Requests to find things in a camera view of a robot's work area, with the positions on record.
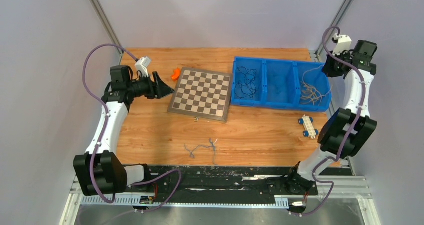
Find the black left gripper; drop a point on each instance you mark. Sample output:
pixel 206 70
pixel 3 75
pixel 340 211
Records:
pixel 158 89

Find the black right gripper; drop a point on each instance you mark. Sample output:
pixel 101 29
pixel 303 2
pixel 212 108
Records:
pixel 327 68

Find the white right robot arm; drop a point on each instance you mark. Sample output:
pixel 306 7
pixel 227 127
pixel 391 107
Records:
pixel 351 126

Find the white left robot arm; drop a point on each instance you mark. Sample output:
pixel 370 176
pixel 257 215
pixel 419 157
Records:
pixel 98 170

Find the orange plastic piece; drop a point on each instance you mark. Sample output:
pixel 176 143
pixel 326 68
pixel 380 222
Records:
pixel 176 74

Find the wooden chessboard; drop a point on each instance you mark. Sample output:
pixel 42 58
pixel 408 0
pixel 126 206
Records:
pixel 202 94

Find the white toy car blue wheels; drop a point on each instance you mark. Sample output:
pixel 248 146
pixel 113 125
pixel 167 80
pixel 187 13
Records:
pixel 308 125

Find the blue plastic divided bin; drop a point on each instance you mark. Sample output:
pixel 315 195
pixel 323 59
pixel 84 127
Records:
pixel 280 84

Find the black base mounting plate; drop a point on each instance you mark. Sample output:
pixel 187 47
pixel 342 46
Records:
pixel 244 185

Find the right aluminium frame post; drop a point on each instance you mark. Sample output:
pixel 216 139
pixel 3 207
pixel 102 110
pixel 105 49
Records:
pixel 338 18

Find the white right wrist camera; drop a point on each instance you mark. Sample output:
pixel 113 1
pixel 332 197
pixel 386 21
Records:
pixel 342 43

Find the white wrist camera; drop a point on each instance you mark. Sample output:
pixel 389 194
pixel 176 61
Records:
pixel 142 66
pixel 342 43

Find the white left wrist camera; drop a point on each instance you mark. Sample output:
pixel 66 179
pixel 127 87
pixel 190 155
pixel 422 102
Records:
pixel 142 66

